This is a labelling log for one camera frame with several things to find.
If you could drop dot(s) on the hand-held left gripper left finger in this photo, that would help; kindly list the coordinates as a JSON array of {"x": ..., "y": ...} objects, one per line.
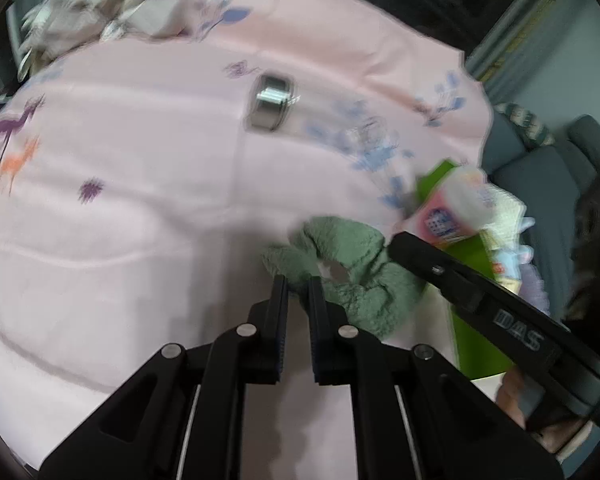
[{"x": 280, "y": 330}]

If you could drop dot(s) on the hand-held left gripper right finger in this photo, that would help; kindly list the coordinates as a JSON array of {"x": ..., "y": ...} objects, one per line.
[{"x": 317, "y": 330}]

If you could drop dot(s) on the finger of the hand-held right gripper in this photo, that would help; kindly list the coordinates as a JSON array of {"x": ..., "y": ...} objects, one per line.
[{"x": 430, "y": 265}]

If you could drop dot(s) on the purple fluffy cloth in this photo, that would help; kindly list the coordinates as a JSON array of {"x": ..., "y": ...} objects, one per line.
[{"x": 532, "y": 285}]

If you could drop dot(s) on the pink lidded wipes canister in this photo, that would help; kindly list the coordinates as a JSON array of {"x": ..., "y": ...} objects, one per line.
[{"x": 445, "y": 215}]

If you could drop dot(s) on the green fluffy cloth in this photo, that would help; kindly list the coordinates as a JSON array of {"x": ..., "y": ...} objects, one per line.
[{"x": 360, "y": 260}]

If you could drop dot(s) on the blue plush toy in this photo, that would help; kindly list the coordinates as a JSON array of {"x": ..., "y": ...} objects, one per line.
[{"x": 520, "y": 257}]

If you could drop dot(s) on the person's right hand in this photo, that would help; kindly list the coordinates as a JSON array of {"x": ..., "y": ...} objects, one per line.
[{"x": 512, "y": 390}]

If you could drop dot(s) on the grey sofa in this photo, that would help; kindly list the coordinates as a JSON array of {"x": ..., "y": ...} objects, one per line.
[{"x": 530, "y": 180}]

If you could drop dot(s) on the striped pillow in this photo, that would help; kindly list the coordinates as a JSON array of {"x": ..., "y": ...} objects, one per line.
[{"x": 525, "y": 122}]

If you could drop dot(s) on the grey curtain with gold trim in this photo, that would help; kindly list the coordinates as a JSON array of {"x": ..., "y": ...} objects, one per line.
[{"x": 500, "y": 55}]

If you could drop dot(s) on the clear bottle with metal cap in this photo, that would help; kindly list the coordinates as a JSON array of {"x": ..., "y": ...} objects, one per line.
[{"x": 270, "y": 102}]

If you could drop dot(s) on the crumpled pink satin cloth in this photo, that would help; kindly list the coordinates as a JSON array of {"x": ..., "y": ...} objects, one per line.
[{"x": 90, "y": 10}]

